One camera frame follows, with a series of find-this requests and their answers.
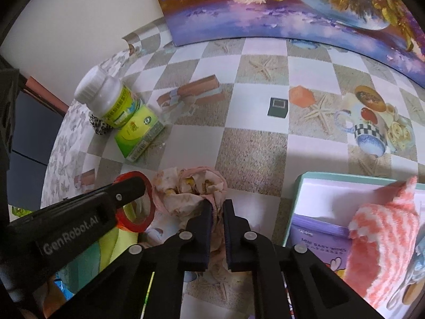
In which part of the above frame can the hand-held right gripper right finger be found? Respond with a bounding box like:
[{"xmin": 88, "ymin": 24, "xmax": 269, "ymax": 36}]
[{"xmin": 223, "ymin": 199, "xmax": 370, "ymax": 319}]

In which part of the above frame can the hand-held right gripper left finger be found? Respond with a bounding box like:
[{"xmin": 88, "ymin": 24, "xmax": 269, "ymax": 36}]
[{"xmin": 95, "ymin": 199, "xmax": 214, "ymax": 319}]

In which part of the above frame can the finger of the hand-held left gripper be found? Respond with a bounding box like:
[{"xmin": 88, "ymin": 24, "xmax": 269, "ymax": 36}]
[{"xmin": 100, "ymin": 175, "xmax": 149, "ymax": 214}]

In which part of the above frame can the red tape roll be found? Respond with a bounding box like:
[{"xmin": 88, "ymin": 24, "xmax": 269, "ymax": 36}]
[{"xmin": 112, "ymin": 171, "xmax": 155, "ymax": 232}]

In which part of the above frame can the pink floral fabric scrunchie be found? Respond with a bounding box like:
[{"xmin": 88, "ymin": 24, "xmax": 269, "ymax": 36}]
[{"xmin": 151, "ymin": 165, "xmax": 229, "ymax": 273}]

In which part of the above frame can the light green cloth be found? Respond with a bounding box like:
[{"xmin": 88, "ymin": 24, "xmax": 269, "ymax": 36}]
[{"xmin": 98, "ymin": 228, "xmax": 139, "ymax": 275}]

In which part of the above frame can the green tissue packet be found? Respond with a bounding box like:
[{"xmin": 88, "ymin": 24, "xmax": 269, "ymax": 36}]
[{"xmin": 114, "ymin": 104, "xmax": 166, "ymax": 163}]

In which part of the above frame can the leopard print scrunchie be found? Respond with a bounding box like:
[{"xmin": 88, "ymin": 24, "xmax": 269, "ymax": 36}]
[{"xmin": 88, "ymin": 112, "xmax": 111, "ymax": 136}]

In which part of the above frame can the purple wet wipes pack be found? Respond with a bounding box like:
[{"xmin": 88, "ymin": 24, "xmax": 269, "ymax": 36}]
[{"xmin": 287, "ymin": 214, "xmax": 353, "ymax": 281}]

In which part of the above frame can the teal-rimmed white box lid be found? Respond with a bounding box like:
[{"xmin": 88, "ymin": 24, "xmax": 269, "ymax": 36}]
[{"xmin": 282, "ymin": 172, "xmax": 425, "ymax": 319}]

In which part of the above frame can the pink white zigzag cloth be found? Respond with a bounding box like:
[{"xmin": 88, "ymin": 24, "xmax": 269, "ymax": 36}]
[{"xmin": 345, "ymin": 176, "xmax": 421, "ymax": 310}]

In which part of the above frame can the white pill bottle green label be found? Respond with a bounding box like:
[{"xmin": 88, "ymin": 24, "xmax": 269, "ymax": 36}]
[{"xmin": 74, "ymin": 65, "xmax": 145, "ymax": 129}]

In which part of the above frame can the dark cabinet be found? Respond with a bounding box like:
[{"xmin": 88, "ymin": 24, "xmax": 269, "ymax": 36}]
[{"xmin": 0, "ymin": 60, "xmax": 69, "ymax": 214}]

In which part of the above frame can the floral canvas painting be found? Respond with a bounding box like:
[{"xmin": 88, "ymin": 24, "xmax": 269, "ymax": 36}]
[{"xmin": 148, "ymin": 0, "xmax": 425, "ymax": 89}]

